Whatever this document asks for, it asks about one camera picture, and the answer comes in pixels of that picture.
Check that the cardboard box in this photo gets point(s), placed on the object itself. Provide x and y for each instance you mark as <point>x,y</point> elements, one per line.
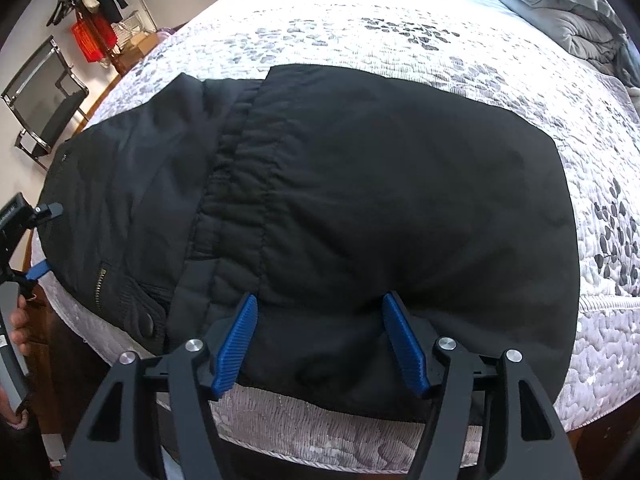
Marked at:
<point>140,45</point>

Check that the red bag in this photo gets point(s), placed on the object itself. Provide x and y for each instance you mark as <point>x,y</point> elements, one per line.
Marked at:
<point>92,40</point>

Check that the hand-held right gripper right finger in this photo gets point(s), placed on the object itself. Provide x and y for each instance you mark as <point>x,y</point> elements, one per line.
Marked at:
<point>405,345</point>

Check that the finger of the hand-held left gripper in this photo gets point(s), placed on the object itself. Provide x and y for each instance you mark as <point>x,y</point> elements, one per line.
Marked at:
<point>49,211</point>
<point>37,271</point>

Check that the grey folded comforter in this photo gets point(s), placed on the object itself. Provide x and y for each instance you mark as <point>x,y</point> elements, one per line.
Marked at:
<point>570,20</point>

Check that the black padded pants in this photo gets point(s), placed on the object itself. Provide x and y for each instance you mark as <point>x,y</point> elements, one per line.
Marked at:
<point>375,185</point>

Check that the wooden coat rack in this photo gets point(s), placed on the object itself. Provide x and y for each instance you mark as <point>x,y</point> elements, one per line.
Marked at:
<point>116,60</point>

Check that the dark grey blanket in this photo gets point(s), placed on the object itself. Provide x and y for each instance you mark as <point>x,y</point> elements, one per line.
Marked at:
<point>631,65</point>

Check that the bed with grey quilted bedspread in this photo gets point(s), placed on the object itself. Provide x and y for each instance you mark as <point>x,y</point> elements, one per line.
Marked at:
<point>350,25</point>

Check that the black chrome-framed chair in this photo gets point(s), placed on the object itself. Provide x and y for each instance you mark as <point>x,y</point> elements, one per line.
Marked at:
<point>55,120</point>

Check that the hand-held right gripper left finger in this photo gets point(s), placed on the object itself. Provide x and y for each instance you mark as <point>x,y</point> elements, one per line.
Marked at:
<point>235,345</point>

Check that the person's left hand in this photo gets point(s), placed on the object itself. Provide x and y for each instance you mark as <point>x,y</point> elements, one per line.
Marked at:
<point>21,322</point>

